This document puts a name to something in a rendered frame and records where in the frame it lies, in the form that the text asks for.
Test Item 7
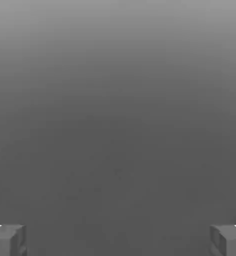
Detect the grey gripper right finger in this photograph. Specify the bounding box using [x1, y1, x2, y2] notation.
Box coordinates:
[209, 223, 236, 256]

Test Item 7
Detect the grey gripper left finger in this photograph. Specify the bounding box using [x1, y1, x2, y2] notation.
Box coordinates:
[0, 223, 28, 256]

